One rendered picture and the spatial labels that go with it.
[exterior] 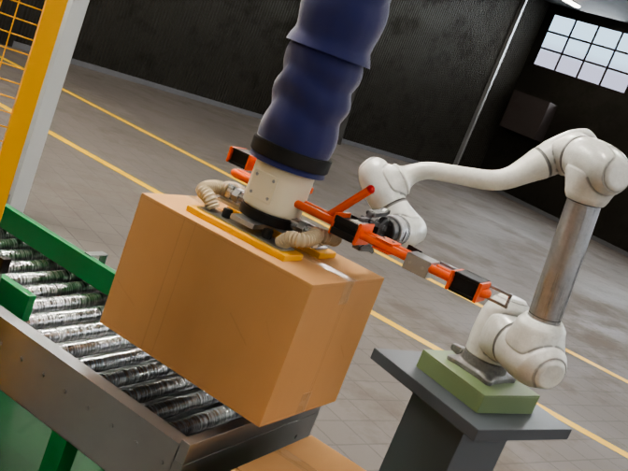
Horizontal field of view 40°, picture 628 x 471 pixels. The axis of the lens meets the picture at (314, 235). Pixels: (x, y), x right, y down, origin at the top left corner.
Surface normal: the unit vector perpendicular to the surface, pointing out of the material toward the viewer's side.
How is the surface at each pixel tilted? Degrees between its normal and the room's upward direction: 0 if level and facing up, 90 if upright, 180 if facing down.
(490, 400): 90
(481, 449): 90
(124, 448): 90
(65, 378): 90
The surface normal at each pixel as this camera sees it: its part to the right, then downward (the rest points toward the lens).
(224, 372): -0.51, 0.00
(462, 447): 0.56, 0.39
